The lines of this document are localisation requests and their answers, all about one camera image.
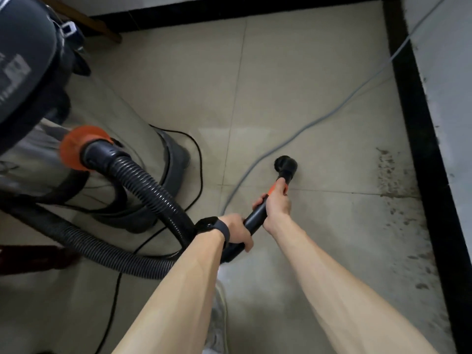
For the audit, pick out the person's left hand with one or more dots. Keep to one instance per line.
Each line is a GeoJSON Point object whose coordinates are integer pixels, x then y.
{"type": "Point", "coordinates": [238, 228]}

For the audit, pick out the grey vacuum cleaner orange knobs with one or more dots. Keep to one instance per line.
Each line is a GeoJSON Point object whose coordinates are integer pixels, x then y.
{"type": "Point", "coordinates": [29, 70]}

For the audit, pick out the white shoe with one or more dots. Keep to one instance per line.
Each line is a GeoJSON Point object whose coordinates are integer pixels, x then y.
{"type": "Point", "coordinates": [217, 320]}

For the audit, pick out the black baseboard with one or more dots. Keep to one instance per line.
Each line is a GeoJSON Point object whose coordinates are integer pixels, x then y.
{"type": "Point", "coordinates": [424, 143]}

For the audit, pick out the black smartwatch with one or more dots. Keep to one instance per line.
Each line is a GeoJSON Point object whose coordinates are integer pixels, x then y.
{"type": "Point", "coordinates": [212, 226]}

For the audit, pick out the person's right hand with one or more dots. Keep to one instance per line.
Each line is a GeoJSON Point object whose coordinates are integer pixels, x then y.
{"type": "Point", "coordinates": [276, 210]}

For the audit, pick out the person's right forearm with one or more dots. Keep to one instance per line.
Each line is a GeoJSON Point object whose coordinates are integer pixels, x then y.
{"type": "Point", "coordinates": [346, 298]}

